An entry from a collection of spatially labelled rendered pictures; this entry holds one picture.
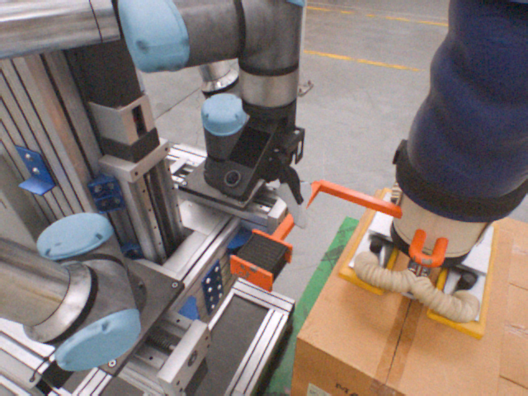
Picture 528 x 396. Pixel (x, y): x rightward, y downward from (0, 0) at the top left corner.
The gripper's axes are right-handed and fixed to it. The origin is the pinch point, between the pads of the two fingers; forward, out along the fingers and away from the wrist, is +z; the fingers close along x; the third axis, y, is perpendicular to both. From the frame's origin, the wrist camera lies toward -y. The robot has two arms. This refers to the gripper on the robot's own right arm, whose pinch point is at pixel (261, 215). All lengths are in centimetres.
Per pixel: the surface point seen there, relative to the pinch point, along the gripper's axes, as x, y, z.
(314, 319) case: -10.0, 7.3, 35.2
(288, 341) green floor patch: 11, 44, 129
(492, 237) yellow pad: -39, 41, 22
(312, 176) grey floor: 56, 170, 129
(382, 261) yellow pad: -19.1, 20.4, 21.8
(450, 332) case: -38, 20, 35
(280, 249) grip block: -2.9, 1.9, 8.8
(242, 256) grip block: 2.3, -3.0, 8.8
